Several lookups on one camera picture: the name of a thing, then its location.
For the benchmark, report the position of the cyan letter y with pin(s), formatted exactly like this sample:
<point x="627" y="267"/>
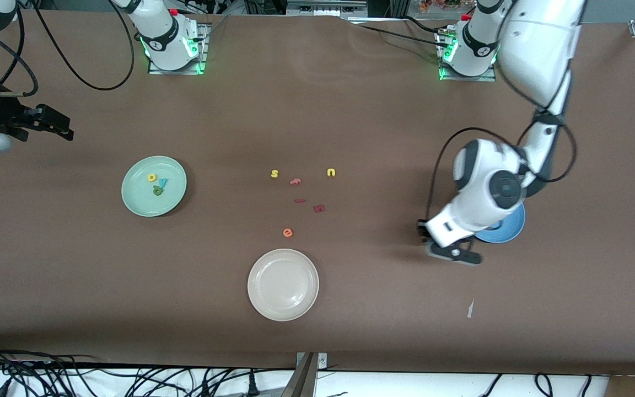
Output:
<point x="164" y="181"/>

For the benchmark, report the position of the green letter d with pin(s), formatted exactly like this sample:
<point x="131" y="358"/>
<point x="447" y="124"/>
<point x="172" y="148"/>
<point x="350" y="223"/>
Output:
<point x="157" y="192"/>

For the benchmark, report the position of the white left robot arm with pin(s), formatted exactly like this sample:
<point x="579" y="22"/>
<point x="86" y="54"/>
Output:
<point x="538" y="55"/>

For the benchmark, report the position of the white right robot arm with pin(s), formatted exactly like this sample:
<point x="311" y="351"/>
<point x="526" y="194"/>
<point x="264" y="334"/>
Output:
<point x="163" y="33"/>

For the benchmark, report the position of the blue plate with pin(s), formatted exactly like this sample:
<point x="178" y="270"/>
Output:
<point x="507" y="231"/>

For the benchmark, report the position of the white paper scrap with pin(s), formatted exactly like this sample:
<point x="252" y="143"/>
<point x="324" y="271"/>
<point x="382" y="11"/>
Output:
<point x="470" y="310"/>

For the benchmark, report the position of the green plate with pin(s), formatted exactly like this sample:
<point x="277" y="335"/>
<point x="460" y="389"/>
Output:
<point x="135" y="198"/>

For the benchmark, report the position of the beige plate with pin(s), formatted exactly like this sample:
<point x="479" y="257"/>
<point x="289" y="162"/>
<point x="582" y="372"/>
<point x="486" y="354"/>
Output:
<point x="283" y="284"/>

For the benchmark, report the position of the brown paper table cover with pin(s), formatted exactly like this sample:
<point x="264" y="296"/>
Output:
<point x="75" y="275"/>

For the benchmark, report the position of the colourful flowers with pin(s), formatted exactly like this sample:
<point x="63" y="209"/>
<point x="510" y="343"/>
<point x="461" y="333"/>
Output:
<point x="439" y="4"/>

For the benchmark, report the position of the black equipment box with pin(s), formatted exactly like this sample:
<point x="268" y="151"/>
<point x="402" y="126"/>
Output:
<point x="323" y="8"/>

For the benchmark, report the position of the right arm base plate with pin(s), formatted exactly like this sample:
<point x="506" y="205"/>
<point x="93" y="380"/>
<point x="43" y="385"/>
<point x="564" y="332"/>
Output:
<point x="157" y="70"/>

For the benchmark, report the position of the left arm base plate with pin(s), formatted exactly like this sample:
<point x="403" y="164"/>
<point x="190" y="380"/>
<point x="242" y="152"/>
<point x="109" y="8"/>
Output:
<point x="463" y="79"/>

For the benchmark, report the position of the metal table bracket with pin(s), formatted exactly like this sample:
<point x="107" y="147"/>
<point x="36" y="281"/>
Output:
<point x="303" y="380"/>

